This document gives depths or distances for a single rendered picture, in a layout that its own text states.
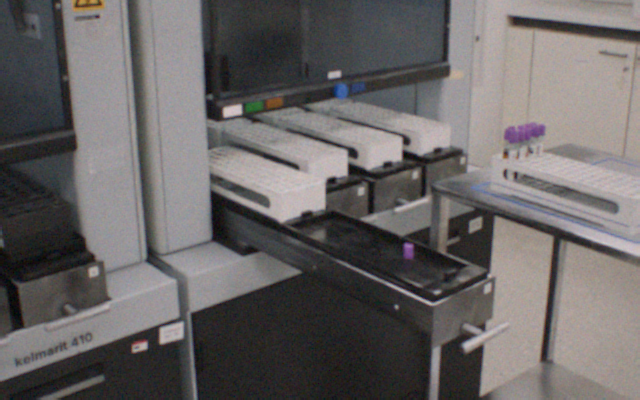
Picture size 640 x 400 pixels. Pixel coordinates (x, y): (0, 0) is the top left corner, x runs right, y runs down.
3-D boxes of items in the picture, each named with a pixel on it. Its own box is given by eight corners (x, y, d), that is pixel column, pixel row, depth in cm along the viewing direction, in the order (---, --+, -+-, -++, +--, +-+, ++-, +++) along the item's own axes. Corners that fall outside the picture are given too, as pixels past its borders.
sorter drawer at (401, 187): (189, 144, 204) (187, 110, 201) (233, 134, 213) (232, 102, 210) (389, 221, 153) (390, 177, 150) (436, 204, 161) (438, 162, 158)
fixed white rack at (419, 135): (327, 133, 188) (327, 108, 186) (358, 126, 194) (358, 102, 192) (420, 161, 167) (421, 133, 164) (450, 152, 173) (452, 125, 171)
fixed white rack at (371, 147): (277, 145, 178) (276, 118, 176) (310, 137, 184) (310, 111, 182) (368, 176, 157) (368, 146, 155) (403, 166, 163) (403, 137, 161)
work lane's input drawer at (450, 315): (171, 216, 155) (168, 172, 152) (228, 200, 164) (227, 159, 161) (455, 364, 103) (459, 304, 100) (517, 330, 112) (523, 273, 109)
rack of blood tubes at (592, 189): (488, 188, 145) (490, 156, 143) (522, 177, 151) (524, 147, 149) (631, 236, 123) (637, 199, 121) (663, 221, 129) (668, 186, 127)
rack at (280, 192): (187, 186, 152) (185, 155, 150) (229, 175, 158) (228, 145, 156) (281, 229, 130) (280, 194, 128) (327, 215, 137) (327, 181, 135)
